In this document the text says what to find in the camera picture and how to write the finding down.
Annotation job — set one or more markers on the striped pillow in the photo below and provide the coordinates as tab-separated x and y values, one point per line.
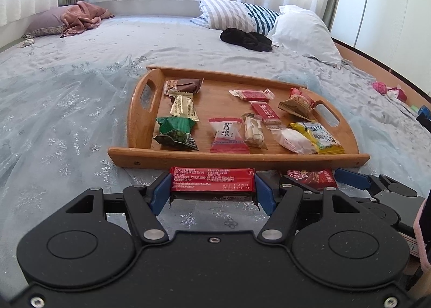
229	13

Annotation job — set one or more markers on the red and white small toy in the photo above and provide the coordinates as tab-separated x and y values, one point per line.
399	94

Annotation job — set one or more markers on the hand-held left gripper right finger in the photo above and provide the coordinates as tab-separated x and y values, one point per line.
266	193

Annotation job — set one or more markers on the long red and brown packet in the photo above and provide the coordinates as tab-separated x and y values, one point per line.
212	181

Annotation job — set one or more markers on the pink yarn ball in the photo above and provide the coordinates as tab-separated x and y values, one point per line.
379	87

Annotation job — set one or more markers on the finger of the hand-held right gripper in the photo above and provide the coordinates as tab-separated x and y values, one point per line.
296	182
350	176

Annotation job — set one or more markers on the yellow snack packet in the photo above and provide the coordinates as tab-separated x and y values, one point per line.
325	138

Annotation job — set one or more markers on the pale blue bed sheet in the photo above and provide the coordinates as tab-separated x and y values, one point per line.
151	35

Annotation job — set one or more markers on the pink crumpled cloth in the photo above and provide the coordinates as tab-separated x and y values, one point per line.
86	15

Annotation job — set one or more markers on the black crumpled cloth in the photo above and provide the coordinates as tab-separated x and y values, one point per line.
245	38

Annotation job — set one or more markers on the red biscuit packet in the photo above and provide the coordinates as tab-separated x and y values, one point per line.
266	111

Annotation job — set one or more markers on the white wardrobe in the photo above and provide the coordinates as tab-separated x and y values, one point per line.
387	8

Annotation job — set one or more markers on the brown chocolate packet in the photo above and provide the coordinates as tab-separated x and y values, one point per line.
185	85

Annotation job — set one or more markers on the wooden bed frame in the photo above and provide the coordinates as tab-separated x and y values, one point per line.
370	58

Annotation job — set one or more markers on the purple pillow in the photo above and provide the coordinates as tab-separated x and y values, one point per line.
47	21

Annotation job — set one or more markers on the small silver trinket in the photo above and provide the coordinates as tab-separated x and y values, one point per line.
28	42

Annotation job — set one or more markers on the wooden tray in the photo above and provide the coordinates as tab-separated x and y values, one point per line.
222	102

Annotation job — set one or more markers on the red triangular snack packet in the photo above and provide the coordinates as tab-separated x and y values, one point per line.
298	102

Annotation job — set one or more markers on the small green and blue item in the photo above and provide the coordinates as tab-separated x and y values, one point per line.
422	109

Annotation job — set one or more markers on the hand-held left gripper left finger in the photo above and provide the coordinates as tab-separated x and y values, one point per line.
160	191

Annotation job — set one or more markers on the person's right forearm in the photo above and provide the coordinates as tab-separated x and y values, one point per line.
426	220

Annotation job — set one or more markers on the dark blue item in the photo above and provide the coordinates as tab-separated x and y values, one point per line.
425	118

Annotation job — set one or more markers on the wide red snack packet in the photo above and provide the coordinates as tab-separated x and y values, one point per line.
316	176

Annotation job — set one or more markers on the green snack packet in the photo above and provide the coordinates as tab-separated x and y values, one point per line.
176	133

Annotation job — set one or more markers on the pale red packet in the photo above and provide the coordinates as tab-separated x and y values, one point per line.
251	94

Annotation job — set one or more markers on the gold snack packet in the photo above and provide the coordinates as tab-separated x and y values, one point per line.
181	107

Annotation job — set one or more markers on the white snack packet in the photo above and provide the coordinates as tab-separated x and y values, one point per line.
296	141

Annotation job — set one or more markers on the clear nougat packet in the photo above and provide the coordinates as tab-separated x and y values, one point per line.
254	131

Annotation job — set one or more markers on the white pillow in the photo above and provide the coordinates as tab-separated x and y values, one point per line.
299	31

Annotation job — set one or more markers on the pink snack packet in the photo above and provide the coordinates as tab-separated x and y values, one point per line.
226	134

